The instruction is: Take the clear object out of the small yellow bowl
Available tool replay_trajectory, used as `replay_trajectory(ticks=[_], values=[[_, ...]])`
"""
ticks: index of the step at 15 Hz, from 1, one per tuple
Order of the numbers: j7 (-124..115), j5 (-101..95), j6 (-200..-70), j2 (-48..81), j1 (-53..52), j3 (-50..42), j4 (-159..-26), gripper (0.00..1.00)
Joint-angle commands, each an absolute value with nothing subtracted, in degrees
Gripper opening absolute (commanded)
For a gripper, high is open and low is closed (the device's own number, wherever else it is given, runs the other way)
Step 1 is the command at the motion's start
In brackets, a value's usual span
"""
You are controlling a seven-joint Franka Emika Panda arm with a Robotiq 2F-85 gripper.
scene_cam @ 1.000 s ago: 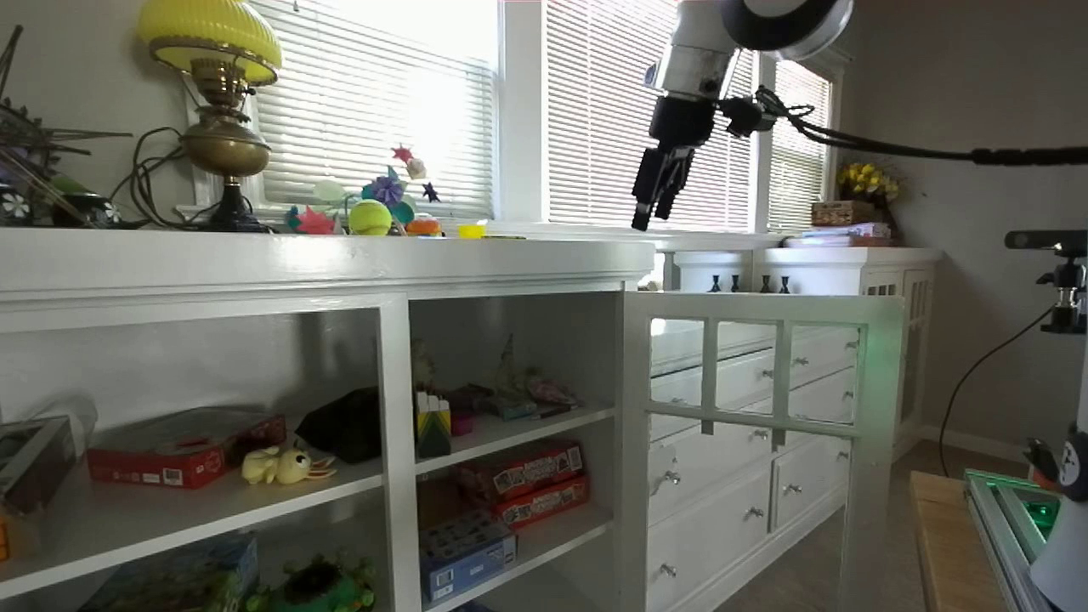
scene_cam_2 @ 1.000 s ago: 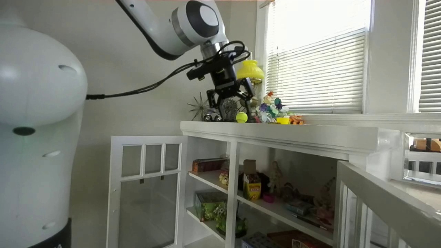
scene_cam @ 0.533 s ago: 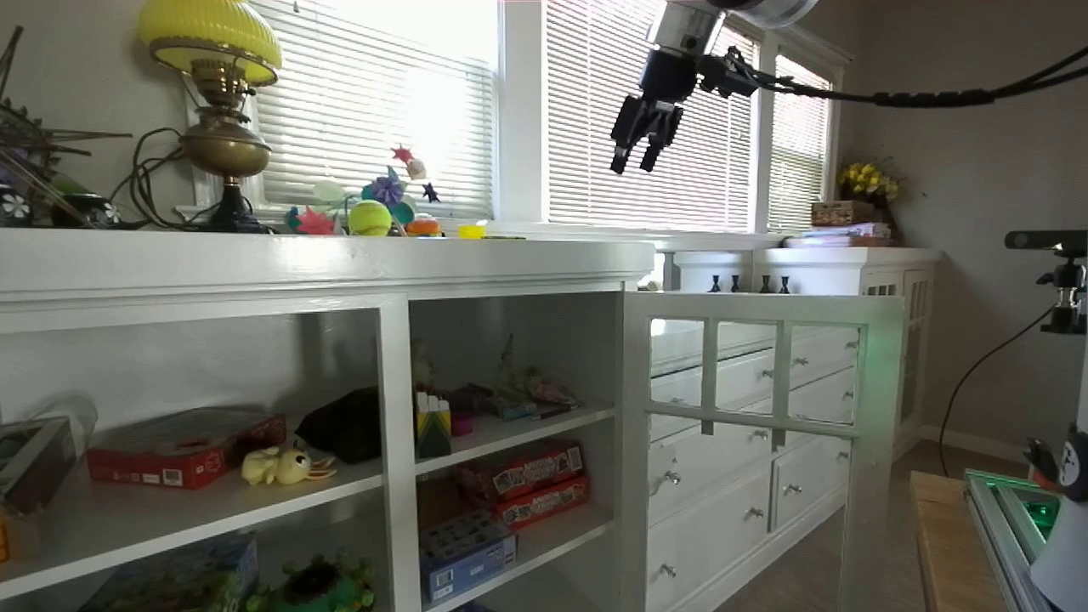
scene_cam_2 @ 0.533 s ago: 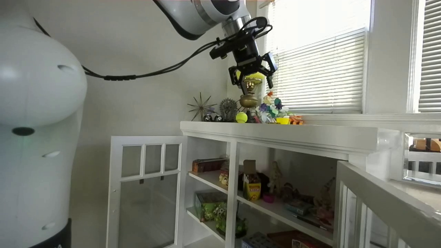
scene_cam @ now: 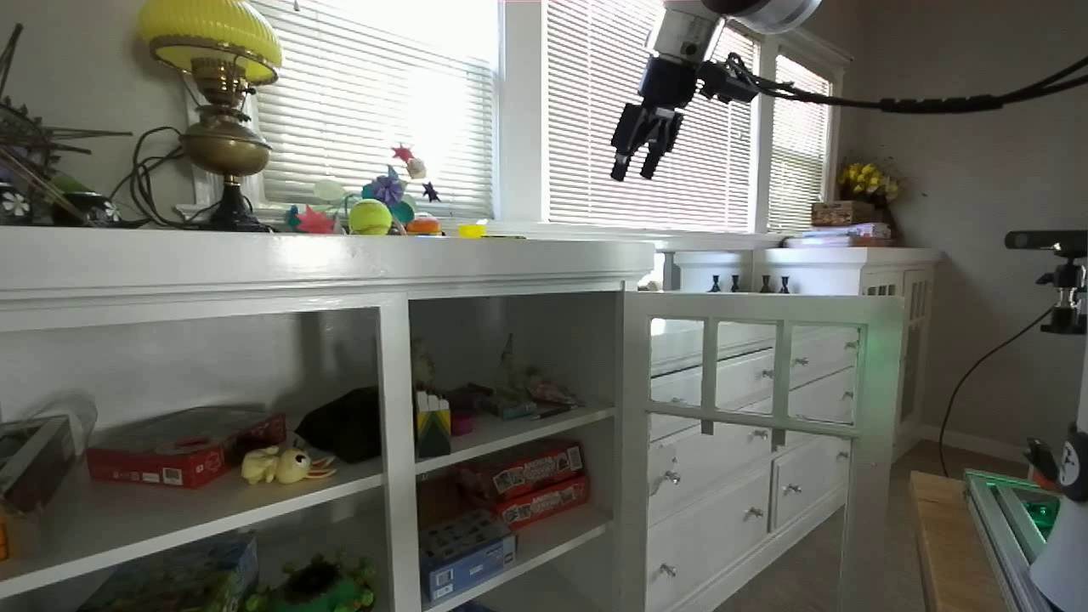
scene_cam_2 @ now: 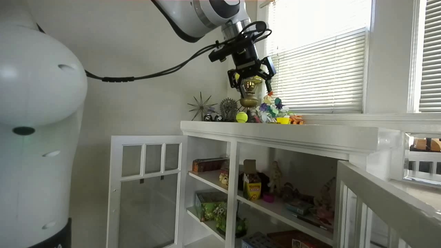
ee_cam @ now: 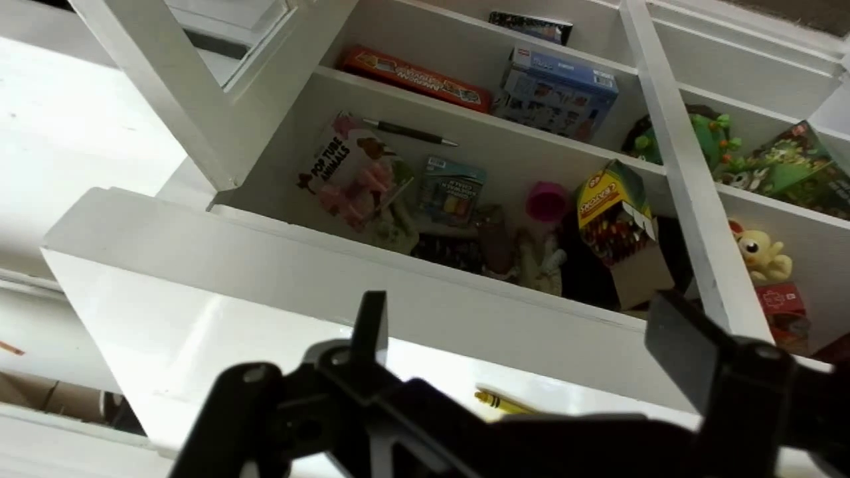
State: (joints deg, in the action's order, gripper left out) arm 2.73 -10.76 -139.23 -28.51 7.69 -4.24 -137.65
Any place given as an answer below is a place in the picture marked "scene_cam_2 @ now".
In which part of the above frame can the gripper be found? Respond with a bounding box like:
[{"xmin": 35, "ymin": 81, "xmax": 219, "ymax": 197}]
[{"xmin": 227, "ymin": 36, "xmax": 277, "ymax": 99}]

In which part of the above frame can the brown wooden object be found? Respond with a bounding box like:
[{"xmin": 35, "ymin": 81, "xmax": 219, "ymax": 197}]
[{"xmin": 409, "ymin": 137, "xmax": 441, "ymax": 153}]

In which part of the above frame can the brass oil lamp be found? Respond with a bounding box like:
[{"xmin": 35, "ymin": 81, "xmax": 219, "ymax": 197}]
[{"xmin": 239, "ymin": 76, "xmax": 264, "ymax": 123}]

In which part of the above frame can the bunch of paper flowers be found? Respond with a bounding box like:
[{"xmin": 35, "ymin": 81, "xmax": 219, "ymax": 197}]
[{"xmin": 256, "ymin": 91, "xmax": 290, "ymax": 124}]

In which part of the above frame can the metal star ornament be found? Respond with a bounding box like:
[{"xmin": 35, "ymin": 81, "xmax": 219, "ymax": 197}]
[{"xmin": 187, "ymin": 92, "xmax": 218, "ymax": 121}]

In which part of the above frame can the window with white blinds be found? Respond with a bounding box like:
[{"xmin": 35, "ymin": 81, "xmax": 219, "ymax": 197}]
[
  {"xmin": 418, "ymin": 0, "xmax": 441, "ymax": 113},
  {"xmin": 265, "ymin": 0, "xmax": 375, "ymax": 115}
]

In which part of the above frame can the white cabinet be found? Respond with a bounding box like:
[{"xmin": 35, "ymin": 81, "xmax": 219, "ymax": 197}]
[{"xmin": 106, "ymin": 120, "xmax": 441, "ymax": 248}]

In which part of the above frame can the tan figurine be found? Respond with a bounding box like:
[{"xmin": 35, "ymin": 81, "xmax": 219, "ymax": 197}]
[{"xmin": 268, "ymin": 161, "xmax": 283, "ymax": 197}]

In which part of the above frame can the yellow crayon box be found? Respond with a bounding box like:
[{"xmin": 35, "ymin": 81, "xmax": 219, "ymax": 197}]
[{"xmin": 243, "ymin": 159, "xmax": 263, "ymax": 201}]

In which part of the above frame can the green box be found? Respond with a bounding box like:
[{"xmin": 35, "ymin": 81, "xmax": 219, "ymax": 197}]
[{"xmin": 194, "ymin": 191, "xmax": 228, "ymax": 222}]

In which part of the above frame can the stack of books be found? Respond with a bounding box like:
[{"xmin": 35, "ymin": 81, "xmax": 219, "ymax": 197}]
[{"xmin": 284, "ymin": 199, "xmax": 314, "ymax": 216}]

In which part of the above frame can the rag doll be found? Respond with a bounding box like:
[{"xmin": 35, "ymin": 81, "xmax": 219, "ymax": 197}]
[{"xmin": 313, "ymin": 177, "xmax": 337, "ymax": 225}]

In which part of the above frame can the glass cabinet door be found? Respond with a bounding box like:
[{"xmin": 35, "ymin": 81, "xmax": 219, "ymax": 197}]
[
  {"xmin": 332, "ymin": 160, "xmax": 441, "ymax": 248},
  {"xmin": 106, "ymin": 135, "xmax": 188, "ymax": 248}
]

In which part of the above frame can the dark pen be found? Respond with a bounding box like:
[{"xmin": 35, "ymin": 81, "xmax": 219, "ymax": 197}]
[{"xmin": 292, "ymin": 213, "xmax": 328, "ymax": 231}]

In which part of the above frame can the blue box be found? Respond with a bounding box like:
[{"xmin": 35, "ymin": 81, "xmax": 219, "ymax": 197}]
[{"xmin": 241, "ymin": 231, "xmax": 277, "ymax": 248}]

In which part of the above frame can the red brown box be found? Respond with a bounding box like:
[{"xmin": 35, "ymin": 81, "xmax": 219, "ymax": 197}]
[{"xmin": 267, "ymin": 229, "xmax": 334, "ymax": 248}]

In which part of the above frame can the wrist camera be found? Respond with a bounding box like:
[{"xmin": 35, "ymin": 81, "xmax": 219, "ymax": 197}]
[{"xmin": 208, "ymin": 44, "xmax": 235, "ymax": 63}]

